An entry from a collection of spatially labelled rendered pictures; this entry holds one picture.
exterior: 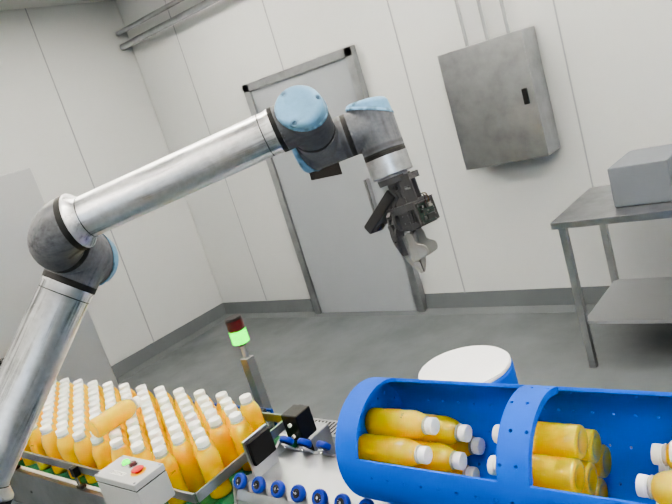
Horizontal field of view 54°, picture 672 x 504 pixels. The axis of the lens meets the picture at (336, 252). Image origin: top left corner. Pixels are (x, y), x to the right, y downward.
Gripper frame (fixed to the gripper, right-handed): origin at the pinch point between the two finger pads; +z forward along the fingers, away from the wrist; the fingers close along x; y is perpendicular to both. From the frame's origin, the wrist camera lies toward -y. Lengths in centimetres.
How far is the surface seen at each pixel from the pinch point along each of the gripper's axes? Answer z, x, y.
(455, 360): 39, 45, -36
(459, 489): 42.2, -16.5, 3.9
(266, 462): 45, -6, -74
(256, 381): 32, 26, -111
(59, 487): 41, -34, -160
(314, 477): 50, -4, -57
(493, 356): 40, 49, -25
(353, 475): 39.5, -18.2, -23.3
